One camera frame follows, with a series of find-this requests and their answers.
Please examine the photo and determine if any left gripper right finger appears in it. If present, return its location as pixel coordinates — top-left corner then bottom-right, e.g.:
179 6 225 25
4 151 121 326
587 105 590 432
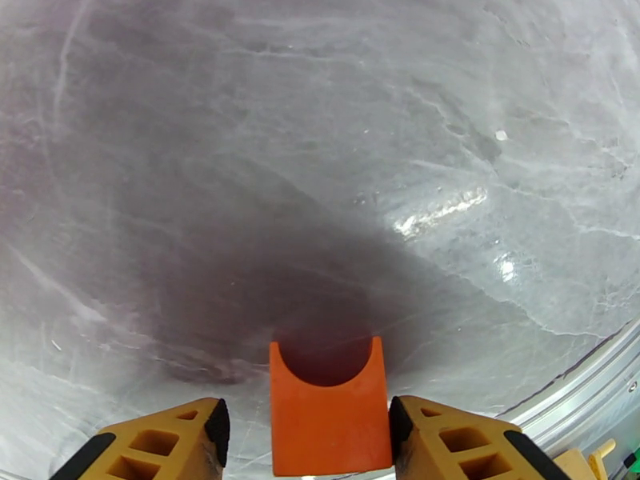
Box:
388 395 572 480

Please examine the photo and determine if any orange arch lego brick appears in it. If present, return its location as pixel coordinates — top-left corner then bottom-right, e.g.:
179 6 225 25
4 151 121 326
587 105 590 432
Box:
269 335 394 478

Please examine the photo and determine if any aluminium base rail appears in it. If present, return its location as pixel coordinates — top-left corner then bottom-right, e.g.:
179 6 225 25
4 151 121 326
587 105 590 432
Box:
499 318 640 445

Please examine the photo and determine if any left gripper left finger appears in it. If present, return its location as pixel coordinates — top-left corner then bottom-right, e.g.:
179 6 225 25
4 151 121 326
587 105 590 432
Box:
49 397 231 480

